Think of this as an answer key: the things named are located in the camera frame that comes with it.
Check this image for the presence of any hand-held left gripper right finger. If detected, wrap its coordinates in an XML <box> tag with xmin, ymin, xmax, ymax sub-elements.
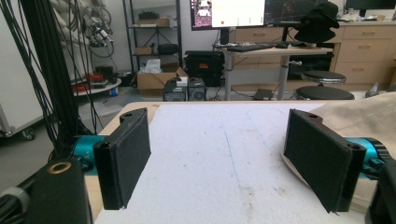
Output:
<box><xmin>282</xmin><ymin>108</ymin><xmax>368</xmax><ymax>215</ymax></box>

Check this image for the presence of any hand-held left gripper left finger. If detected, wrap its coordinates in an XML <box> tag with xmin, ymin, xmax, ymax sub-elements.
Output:
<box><xmin>92</xmin><ymin>107</ymin><xmax>152</xmax><ymax>211</ymax></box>

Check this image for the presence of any beige cloth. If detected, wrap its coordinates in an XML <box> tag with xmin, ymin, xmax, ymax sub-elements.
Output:
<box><xmin>281</xmin><ymin>91</ymin><xmax>396</xmax><ymax>216</ymax></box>

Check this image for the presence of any black round stool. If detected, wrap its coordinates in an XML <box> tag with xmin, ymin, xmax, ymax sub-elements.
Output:
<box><xmin>294</xmin><ymin>85</ymin><xmax>356</xmax><ymax>102</ymax></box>
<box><xmin>301</xmin><ymin>70</ymin><xmax>347</xmax><ymax>86</ymax></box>

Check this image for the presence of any round white table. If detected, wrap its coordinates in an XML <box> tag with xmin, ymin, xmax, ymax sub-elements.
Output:
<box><xmin>71</xmin><ymin>77</ymin><xmax>122</xmax><ymax>98</ymax></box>

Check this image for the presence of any white foam sheet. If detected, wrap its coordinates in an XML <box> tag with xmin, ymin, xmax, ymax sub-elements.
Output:
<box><xmin>92</xmin><ymin>102</ymin><xmax>369</xmax><ymax>224</ymax></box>

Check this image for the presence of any large cardboard box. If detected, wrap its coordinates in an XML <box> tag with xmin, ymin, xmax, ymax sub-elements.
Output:
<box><xmin>136</xmin><ymin>66</ymin><xmax>190</xmax><ymax>96</ymax></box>

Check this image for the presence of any black power unit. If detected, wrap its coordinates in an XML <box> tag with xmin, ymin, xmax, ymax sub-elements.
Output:
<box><xmin>187</xmin><ymin>77</ymin><xmax>207</xmax><ymax>102</ymax></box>
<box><xmin>163</xmin><ymin>77</ymin><xmax>189</xmax><ymax>103</ymax></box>

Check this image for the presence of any flat black device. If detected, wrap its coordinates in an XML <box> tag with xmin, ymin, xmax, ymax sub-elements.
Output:
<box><xmin>252</xmin><ymin>88</ymin><xmax>276</xmax><ymax>102</ymax></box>

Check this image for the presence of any white plastic bag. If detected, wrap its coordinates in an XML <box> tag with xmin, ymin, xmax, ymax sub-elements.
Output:
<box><xmin>144</xmin><ymin>58</ymin><xmax>163</xmax><ymax>75</ymax></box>

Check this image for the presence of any wooden standing desk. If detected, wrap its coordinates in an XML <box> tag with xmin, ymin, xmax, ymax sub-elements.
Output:
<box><xmin>213</xmin><ymin>42</ymin><xmax>334</xmax><ymax>102</ymax></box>

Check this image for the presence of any black bag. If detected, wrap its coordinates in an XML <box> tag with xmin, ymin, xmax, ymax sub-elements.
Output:
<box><xmin>157</xmin><ymin>43</ymin><xmax>179</xmax><ymax>57</ymax></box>

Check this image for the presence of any wooden drawer cabinet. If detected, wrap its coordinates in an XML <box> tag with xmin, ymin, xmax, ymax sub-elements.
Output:
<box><xmin>229</xmin><ymin>20</ymin><xmax>396</xmax><ymax>91</ymax></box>

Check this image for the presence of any black equipment case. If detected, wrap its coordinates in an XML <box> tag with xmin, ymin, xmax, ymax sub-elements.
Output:
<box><xmin>184</xmin><ymin>49</ymin><xmax>226</xmax><ymax>88</ymax></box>

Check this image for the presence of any black keyboard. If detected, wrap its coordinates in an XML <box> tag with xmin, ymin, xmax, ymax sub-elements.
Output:
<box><xmin>226</xmin><ymin>44</ymin><xmax>276</xmax><ymax>53</ymax></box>

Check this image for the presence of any white cabinet on casters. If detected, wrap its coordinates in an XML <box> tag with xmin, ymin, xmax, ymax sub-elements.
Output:
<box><xmin>0</xmin><ymin>0</ymin><xmax>54</xmax><ymax>142</ymax></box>

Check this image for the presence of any black hat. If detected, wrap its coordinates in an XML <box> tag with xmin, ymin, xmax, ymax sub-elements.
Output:
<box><xmin>293</xmin><ymin>2</ymin><xmax>341</xmax><ymax>44</ymax></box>

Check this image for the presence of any black metal shelf rack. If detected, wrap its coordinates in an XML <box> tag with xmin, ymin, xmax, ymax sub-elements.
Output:
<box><xmin>121</xmin><ymin>0</ymin><xmax>184</xmax><ymax>75</ymax></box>

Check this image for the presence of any flat cardboard box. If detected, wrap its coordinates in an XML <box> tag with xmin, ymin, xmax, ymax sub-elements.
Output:
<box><xmin>136</xmin><ymin>17</ymin><xmax>176</xmax><ymax>29</ymax></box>

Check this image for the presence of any dark-screen computer monitor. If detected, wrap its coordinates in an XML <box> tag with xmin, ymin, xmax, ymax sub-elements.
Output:
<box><xmin>264</xmin><ymin>0</ymin><xmax>331</xmax><ymax>28</ymax></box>

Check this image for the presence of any wide computer monitor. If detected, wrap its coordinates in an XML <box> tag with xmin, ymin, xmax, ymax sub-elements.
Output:
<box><xmin>190</xmin><ymin>0</ymin><xmax>267</xmax><ymax>32</ymax></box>

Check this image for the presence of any bundle of black cables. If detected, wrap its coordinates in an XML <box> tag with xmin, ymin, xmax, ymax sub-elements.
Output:
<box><xmin>0</xmin><ymin>0</ymin><xmax>105</xmax><ymax>158</ymax></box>

